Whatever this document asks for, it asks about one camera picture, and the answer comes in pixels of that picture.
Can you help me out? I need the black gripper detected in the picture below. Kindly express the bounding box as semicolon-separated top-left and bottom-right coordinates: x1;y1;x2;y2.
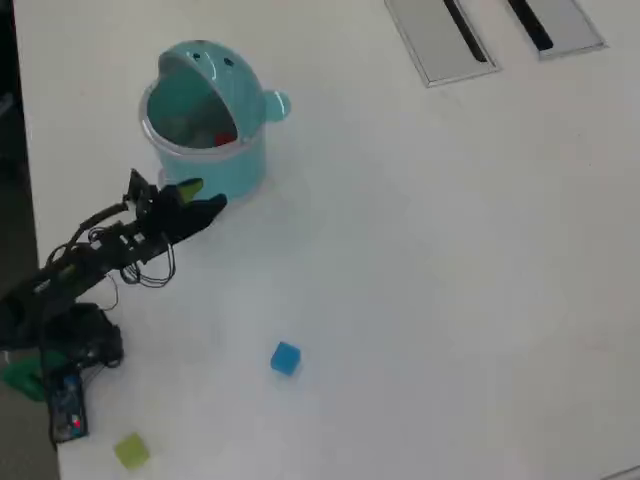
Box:
142;178;229;246

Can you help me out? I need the green arm base clamp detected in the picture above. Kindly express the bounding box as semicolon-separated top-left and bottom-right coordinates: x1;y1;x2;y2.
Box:
2;352;66;401

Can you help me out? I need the blue controller circuit board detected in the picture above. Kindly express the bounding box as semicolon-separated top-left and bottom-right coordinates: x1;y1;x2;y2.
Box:
45;372;90;444

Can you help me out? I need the narrow grey table cable hatch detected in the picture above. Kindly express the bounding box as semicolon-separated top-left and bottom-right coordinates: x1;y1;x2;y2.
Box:
504;0;609;61

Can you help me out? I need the wide grey table cable hatch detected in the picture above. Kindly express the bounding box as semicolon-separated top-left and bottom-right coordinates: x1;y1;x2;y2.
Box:
383;0;501;89

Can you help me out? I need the green lego block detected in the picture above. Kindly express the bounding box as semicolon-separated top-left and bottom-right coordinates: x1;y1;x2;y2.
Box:
113;432;151;470

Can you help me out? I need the blue lego block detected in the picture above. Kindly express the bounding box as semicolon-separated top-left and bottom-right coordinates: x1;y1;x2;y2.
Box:
269;341;303;377

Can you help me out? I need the teal whale-shaped bin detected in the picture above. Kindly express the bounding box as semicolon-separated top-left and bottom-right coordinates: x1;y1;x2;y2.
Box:
138;39;293;201

